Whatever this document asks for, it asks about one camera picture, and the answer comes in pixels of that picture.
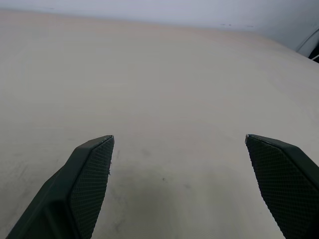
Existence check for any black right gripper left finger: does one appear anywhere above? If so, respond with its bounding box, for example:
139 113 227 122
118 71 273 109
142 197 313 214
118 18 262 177
6 135 115 239

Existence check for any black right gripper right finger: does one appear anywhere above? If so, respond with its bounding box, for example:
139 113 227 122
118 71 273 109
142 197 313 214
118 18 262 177
245 133 319 239

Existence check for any black side desk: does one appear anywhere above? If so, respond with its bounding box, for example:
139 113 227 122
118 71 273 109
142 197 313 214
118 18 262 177
296 37 319 63

